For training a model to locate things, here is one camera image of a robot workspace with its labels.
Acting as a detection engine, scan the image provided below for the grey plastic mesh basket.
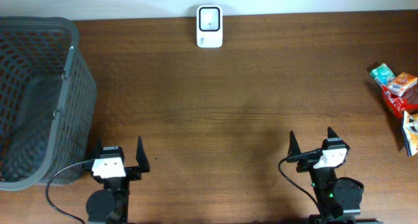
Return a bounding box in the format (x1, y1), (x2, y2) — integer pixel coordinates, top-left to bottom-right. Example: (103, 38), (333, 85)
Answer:
(1, 17), (97, 191)

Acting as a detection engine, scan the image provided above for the white barcode scanner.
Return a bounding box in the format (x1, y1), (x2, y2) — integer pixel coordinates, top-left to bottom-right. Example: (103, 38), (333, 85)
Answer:
(196, 5), (223, 48)

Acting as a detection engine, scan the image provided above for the orange tissue pack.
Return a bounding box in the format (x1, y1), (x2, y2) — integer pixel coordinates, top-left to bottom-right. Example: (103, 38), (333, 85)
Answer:
(387, 72), (417, 97)

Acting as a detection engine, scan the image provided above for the red snack packet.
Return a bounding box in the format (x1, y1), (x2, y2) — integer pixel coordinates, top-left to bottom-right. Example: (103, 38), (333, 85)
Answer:
(381, 86), (417, 119)

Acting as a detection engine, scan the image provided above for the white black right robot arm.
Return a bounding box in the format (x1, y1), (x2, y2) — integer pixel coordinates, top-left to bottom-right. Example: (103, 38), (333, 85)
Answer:
(284, 127), (364, 223)

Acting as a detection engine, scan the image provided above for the green tissue pack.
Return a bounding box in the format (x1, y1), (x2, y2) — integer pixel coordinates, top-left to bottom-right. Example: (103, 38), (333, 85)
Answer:
(370, 63), (396, 88)

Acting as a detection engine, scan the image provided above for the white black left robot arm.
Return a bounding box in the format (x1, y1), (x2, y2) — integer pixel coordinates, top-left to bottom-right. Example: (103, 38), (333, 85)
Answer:
(86, 138), (150, 224)

